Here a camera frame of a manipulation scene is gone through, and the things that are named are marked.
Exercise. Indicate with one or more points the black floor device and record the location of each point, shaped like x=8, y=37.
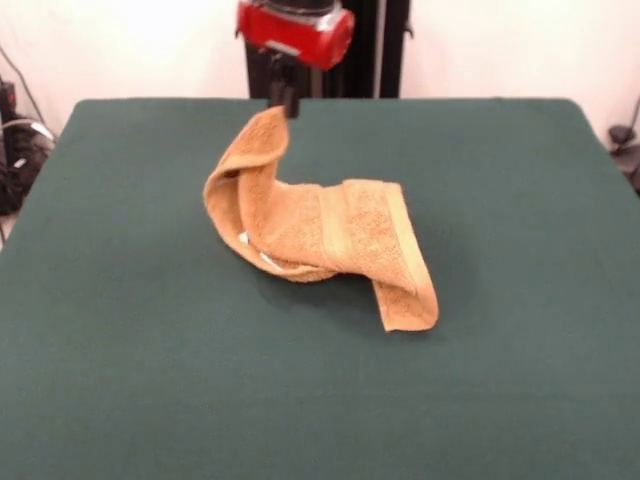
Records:
x=625, y=145

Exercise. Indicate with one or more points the orange terry towel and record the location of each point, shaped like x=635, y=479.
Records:
x=350, y=230

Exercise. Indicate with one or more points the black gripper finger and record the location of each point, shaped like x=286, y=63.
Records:
x=274, y=85
x=291, y=100

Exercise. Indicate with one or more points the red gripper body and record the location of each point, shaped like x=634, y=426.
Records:
x=300, y=35

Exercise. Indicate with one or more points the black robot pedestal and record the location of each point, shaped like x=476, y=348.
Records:
x=385, y=50

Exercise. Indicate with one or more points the dark green table cloth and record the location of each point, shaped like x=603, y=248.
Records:
x=150, y=325

